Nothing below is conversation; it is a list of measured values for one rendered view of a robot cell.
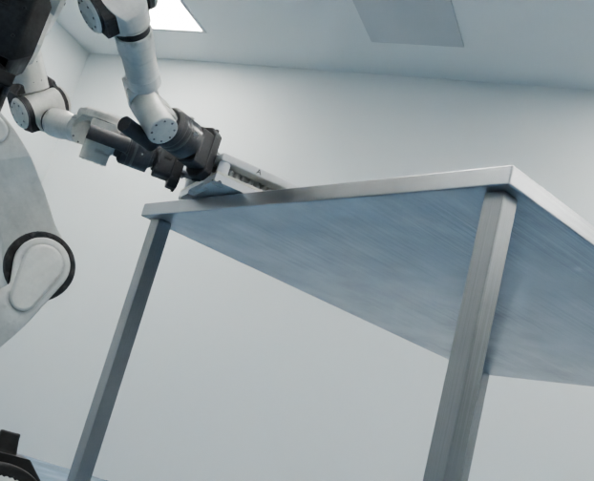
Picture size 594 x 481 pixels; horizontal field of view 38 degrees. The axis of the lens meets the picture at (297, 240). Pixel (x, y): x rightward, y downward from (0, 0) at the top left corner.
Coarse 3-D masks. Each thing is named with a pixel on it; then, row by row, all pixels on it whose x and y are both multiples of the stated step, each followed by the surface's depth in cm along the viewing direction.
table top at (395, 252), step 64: (256, 192) 186; (320, 192) 170; (384, 192) 157; (448, 192) 147; (512, 192) 140; (256, 256) 228; (320, 256) 210; (384, 256) 195; (448, 256) 182; (512, 256) 171; (576, 256) 161; (384, 320) 263; (448, 320) 240; (512, 320) 221; (576, 320) 205; (576, 384) 281
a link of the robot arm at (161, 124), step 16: (144, 96) 176; (160, 96) 180; (144, 112) 174; (160, 112) 173; (176, 112) 181; (128, 128) 175; (144, 128) 174; (160, 128) 173; (176, 128) 175; (144, 144) 180; (160, 144) 181; (176, 144) 181
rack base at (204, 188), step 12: (204, 180) 195; (216, 180) 189; (228, 180) 190; (240, 180) 192; (180, 192) 210; (192, 192) 205; (204, 192) 199; (216, 192) 197; (228, 192) 194; (240, 192) 192
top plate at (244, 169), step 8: (216, 160) 193; (224, 160) 191; (232, 160) 191; (240, 160) 192; (232, 168) 194; (240, 168) 192; (248, 168) 193; (256, 168) 194; (248, 176) 195; (256, 176) 194; (264, 176) 194; (272, 176) 195; (264, 184) 198; (272, 184) 196; (280, 184) 196; (288, 184) 197
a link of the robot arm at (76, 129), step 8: (80, 112) 202; (88, 112) 200; (96, 112) 198; (104, 112) 197; (72, 120) 204; (80, 120) 203; (88, 120) 206; (104, 120) 197; (112, 120) 198; (72, 128) 203; (80, 128) 205; (88, 128) 206; (72, 136) 204; (80, 136) 205
